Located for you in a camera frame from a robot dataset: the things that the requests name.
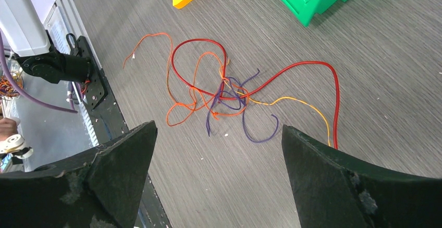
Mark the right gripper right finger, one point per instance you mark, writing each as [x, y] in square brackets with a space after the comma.
[334, 189]

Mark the person hand with strap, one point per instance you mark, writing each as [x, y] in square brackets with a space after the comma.
[13, 144]

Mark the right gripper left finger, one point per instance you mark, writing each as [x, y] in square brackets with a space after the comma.
[99, 187]

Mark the slotted cable duct rail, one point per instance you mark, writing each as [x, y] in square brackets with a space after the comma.
[53, 135]

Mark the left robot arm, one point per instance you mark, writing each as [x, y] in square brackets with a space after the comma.
[33, 48]

